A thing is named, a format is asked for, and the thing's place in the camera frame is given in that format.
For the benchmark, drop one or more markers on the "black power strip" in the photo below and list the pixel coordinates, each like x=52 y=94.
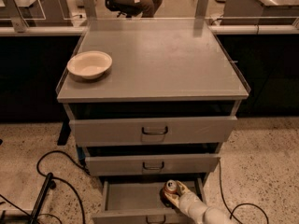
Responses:
x=41 y=198

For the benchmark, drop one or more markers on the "grey drawer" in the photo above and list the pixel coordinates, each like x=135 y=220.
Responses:
x=137 y=199
x=152 y=160
x=151 y=123

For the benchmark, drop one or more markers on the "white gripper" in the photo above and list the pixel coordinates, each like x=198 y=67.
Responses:
x=187 y=200

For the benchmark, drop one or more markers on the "grey middle drawer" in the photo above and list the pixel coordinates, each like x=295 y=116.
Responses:
x=152 y=160

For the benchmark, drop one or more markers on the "grey top drawer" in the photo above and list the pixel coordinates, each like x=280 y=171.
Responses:
x=151 y=123

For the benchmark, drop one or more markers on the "grey bottom drawer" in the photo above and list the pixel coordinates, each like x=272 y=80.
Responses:
x=137 y=199

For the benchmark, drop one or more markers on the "red coke can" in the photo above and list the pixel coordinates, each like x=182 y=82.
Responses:
x=170 y=187

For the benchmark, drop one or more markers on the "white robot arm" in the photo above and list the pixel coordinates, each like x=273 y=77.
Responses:
x=213 y=216

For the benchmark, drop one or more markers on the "grey drawer cabinet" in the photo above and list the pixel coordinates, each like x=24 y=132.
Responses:
x=156 y=60

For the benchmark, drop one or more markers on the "white paper bowl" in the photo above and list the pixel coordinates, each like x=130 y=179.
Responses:
x=89 y=64

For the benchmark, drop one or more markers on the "clear acrylic barrier panel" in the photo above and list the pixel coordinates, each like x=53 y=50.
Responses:
x=21 y=15

